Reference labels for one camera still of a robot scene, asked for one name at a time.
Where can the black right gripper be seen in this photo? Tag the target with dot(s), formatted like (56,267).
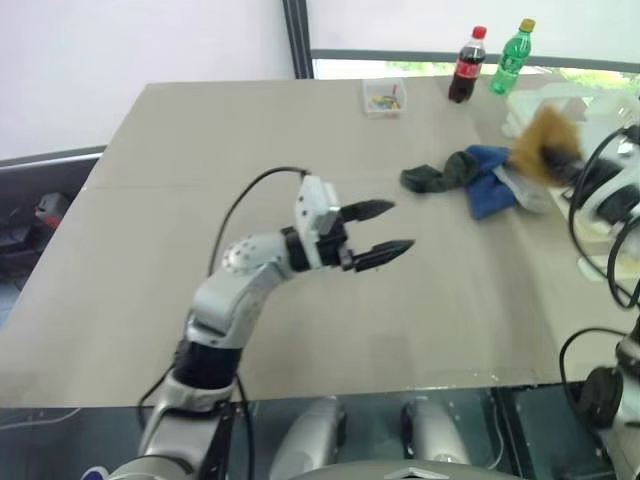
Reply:
(577,175)

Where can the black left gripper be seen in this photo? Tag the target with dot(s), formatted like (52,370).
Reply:
(335,247)

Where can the mustard yellow sock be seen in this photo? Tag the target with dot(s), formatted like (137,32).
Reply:
(537,135)

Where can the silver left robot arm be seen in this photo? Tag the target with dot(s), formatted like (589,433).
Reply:
(225,305)

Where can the white plastic basket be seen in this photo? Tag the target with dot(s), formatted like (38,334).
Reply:
(605,107)

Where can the small clear plastic container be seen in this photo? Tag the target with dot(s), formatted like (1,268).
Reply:
(384,102)

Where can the light grey cloth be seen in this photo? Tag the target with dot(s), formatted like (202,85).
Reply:
(525,192)

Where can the blue sock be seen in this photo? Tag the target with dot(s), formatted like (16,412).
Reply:
(487,195)

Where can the dark green sock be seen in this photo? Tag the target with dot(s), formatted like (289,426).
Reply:
(440,175)

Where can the green bottle yellow cap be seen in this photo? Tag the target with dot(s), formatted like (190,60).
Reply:
(510,60)

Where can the cola bottle red cap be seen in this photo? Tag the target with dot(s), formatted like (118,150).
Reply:
(465,70)

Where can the silver rounded robot leg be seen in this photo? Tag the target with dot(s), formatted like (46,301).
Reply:
(435,435)
(310,440)

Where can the grey robot torso edge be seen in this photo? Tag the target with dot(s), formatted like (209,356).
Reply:
(410,472)

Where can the dark grey ledge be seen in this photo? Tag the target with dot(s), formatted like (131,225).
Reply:
(45,162)

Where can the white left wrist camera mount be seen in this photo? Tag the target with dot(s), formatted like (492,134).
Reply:
(310,215)

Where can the dark window frame rail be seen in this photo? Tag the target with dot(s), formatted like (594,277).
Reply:
(400,54)

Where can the dark window frame post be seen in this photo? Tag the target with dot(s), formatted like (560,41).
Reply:
(297,37)

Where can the black table frame leg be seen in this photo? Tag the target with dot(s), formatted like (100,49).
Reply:
(225,450)
(510,435)

